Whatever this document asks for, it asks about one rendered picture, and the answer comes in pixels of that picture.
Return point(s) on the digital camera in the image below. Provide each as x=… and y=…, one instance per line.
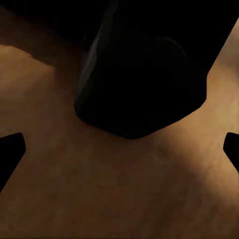
x=145, y=62

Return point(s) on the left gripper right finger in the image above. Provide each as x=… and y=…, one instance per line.
x=231, y=148

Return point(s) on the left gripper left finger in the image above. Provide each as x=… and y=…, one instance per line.
x=12, y=149

